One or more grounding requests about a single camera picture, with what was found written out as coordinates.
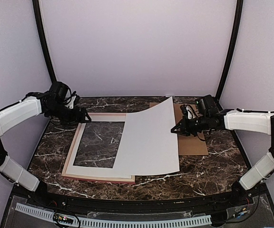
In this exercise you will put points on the black corner post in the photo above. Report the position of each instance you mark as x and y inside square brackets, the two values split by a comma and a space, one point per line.
[43, 41]
[231, 49]

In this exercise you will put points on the white slotted cable duct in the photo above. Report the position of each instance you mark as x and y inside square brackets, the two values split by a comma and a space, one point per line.
[83, 222]

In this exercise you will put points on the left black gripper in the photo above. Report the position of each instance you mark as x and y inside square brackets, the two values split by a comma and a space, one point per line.
[75, 118]

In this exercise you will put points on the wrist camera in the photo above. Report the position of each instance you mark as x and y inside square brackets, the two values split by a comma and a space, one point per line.
[205, 106]
[64, 95]

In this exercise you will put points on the clear acrylic sheet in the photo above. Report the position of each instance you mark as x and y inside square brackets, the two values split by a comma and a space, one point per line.
[99, 144]

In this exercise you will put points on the brown cardboard backing board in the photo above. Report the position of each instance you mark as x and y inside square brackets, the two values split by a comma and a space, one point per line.
[187, 145]

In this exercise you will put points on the landscape photo print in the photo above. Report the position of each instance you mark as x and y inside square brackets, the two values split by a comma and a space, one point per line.
[147, 146]

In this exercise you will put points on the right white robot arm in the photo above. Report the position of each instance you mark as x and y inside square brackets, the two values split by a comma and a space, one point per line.
[252, 126]

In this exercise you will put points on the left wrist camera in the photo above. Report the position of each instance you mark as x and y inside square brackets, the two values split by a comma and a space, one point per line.
[64, 95]

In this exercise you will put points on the pink wooden picture frame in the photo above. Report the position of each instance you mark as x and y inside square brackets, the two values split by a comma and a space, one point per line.
[68, 166]

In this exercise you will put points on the left black corner post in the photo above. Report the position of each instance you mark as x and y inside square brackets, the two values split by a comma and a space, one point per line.
[43, 41]

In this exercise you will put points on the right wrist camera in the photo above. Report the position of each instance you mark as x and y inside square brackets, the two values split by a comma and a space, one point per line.
[205, 106]

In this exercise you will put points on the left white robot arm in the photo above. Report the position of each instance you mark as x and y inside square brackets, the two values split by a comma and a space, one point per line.
[20, 126]

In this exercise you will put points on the right black corner post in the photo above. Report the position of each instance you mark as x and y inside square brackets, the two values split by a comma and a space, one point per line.
[231, 49]

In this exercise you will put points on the black front rail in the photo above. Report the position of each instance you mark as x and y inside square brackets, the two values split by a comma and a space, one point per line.
[122, 198]

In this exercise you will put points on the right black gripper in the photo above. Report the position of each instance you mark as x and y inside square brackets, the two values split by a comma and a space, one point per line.
[184, 127]

